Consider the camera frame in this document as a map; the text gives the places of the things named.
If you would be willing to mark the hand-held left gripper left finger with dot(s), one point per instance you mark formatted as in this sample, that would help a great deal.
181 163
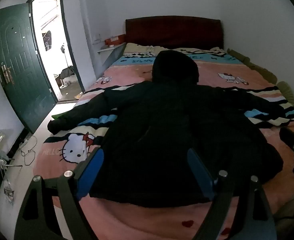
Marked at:
92 172

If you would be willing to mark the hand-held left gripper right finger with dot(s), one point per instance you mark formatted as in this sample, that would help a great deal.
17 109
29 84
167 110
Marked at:
199 172

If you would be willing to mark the black hooded jacket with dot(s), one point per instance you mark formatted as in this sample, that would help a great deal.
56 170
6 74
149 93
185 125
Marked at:
162 117

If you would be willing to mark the olive green bedding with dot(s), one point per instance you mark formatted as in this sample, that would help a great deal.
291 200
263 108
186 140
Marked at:
263 71

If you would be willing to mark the white power strip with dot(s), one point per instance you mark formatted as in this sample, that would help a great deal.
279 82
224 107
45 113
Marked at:
24 142

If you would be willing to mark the dark cloth pile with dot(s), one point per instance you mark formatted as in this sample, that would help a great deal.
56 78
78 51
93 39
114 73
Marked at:
67 72

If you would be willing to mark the pink cartoon cat printed blanket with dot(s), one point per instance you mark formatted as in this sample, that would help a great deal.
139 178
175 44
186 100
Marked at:
127 67

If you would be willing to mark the green metal door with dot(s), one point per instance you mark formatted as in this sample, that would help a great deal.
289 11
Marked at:
24 62

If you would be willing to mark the orange box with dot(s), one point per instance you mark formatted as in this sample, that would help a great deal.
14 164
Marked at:
115 40

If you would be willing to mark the dark red bed headboard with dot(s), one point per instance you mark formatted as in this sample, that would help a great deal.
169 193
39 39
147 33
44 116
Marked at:
174 31

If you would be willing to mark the white wall shelf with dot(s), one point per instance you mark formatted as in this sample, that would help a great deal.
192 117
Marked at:
109 49

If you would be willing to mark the white wall outlet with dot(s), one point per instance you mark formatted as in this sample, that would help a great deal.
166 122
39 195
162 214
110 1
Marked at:
98 39

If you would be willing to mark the dark door frame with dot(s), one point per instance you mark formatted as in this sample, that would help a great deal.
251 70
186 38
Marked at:
66 37

